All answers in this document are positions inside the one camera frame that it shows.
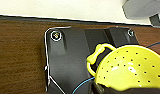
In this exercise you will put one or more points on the yellow plastic bowl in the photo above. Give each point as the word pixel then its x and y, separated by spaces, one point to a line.
pixel 129 70

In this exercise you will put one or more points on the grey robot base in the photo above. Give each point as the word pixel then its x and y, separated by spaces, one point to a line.
pixel 72 56

